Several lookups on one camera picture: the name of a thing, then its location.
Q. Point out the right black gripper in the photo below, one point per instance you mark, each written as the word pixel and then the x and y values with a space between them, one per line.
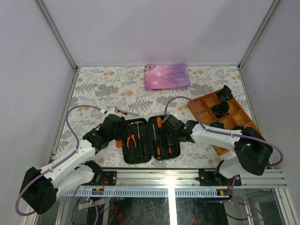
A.
pixel 169 140

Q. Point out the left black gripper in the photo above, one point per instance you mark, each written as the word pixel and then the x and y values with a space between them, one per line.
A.
pixel 124 126

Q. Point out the orange handled long-nose pliers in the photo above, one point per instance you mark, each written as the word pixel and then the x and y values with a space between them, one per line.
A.
pixel 131 142

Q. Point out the small black handled hammer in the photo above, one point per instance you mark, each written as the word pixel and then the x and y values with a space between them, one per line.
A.
pixel 138 124

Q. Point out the large black orange screwdriver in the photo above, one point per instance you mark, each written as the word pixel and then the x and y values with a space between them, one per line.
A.
pixel 156 143

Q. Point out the black plastic tool case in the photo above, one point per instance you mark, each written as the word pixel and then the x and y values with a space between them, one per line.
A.
pixel 146 149

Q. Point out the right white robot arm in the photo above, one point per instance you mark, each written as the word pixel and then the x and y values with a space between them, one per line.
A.
pixel 252 150

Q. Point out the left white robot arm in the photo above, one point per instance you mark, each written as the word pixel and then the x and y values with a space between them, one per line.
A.
pixel 42 187

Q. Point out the black tape roll near left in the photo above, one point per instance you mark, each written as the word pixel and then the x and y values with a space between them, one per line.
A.
pixel 217 124

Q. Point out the black tape roll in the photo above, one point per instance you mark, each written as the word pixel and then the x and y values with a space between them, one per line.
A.
pixel 217 124
pixel 220 110
pixel 224 94

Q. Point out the black tape roll middle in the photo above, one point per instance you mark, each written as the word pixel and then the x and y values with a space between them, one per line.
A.
pixel 220 110

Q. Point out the folded purple cloth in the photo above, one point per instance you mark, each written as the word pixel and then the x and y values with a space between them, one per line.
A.
pixel 166 77

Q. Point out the black tape roll far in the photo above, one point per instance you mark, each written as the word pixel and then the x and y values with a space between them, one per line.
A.
pixel 224 94

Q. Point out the wooden compartment tray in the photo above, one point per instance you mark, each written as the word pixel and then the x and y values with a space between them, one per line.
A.
pixel 227 115

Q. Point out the aluminium front rail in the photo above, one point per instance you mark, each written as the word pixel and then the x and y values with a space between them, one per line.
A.
pixel 148 182

